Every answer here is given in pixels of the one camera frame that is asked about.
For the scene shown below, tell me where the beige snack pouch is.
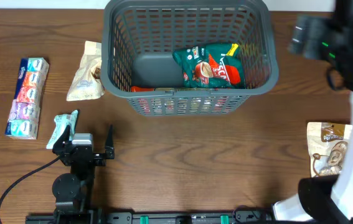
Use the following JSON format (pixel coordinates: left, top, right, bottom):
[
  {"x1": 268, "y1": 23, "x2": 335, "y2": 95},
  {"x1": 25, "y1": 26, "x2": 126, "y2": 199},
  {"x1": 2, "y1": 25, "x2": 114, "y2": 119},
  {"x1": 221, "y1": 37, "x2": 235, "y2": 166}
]
[{"x1": 66, "y1": 40, "x2": 105, "y2": 101}]

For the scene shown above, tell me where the grey plastic basket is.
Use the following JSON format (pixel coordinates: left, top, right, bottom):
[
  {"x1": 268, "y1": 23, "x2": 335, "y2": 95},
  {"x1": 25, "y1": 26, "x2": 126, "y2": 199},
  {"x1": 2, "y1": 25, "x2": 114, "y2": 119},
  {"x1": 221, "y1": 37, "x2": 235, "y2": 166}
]
[{"x1": 101, "y1": 0, "x2": 279, "y2": 116}]

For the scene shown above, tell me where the red spaghetti packet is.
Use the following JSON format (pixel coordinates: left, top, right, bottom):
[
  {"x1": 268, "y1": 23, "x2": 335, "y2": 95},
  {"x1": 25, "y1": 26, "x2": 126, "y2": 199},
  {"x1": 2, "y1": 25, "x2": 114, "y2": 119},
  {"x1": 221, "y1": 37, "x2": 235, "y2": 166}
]
[{"x1": 130, "y1": 86, "x2": 227, "y2": 114}]

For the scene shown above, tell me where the mint green small packet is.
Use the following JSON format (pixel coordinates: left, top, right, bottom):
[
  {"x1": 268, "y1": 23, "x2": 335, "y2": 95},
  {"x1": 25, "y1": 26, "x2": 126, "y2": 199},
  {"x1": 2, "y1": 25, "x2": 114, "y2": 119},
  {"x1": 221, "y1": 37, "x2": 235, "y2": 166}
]
[{"x1": 46, "y1": 110, "x2": 78, "y2": 149}]

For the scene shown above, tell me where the brown dried food pouch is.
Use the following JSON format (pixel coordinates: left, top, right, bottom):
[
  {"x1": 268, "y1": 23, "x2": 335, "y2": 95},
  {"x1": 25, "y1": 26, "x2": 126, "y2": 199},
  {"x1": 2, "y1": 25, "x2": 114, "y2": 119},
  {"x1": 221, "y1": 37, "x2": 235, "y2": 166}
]
[{"x1": 306, "y1": 122, "x2": 353, "y2": 177}]

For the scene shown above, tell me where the colourful tissue multipack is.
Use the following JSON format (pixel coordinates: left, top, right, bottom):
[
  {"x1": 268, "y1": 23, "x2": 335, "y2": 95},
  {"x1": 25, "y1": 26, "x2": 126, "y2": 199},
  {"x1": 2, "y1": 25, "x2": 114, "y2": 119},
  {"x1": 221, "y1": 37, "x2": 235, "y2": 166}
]
[{"x1": 4, "y1": 57, "x2": 49, "y2": 139}]

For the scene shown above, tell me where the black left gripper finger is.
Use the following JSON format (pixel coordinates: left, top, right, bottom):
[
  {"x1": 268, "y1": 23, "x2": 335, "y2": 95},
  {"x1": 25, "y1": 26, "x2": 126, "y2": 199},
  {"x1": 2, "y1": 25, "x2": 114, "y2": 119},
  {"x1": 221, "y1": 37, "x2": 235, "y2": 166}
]
[
  {"x1": 105, "y1": 125, "x2": 115, "y2": 159},
  {"x1": 52, "y1": 125, "x2": 71, "y2": 154}
]

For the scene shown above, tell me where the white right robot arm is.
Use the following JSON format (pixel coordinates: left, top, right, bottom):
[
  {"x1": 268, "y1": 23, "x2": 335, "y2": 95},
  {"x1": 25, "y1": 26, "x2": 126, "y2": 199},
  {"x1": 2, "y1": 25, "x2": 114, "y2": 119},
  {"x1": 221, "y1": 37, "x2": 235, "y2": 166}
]
[{"x1": 100, "y1": 0, "x2": 353, "y2": 223}]

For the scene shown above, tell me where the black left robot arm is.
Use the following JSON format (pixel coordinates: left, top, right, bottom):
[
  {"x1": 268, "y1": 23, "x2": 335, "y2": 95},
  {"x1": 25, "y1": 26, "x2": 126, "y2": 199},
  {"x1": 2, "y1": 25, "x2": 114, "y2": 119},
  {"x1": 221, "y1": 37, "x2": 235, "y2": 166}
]
[{"x1": 52, "y1": 125, "x2": 107, "y2": 214}]

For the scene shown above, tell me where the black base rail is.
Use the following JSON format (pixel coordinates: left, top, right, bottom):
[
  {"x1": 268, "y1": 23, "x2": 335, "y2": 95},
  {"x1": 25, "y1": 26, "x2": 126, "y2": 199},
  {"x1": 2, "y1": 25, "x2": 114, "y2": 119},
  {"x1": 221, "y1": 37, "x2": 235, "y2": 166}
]
[{"x1": 25, "y1": 209, "x2": 287, "y2": 224}]

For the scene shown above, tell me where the green coffee bag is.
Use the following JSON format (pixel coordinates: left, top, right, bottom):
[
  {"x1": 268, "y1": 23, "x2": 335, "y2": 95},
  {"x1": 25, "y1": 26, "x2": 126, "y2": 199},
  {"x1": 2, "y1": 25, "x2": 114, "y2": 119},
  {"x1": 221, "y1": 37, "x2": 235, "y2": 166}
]
[{"x1": 172, "y1": 43, "x2": 245, "y2": 89}]

